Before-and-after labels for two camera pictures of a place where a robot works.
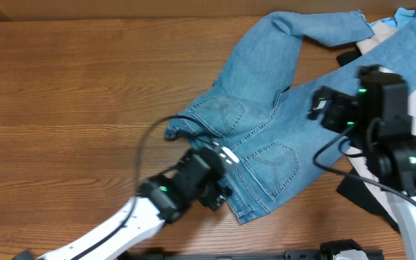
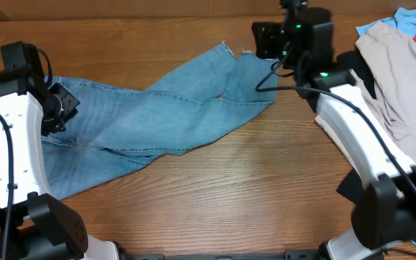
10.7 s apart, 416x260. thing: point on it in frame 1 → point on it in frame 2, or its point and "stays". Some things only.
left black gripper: x=214 y=191 → x=70 y=102
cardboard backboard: x=184 y=10 stays
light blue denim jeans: x=256 y=110 → x=115 y=127
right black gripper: x=335 y=102 → x=266 y=35
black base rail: x=328 y=250 stays
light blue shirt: x=402 y=16 stays
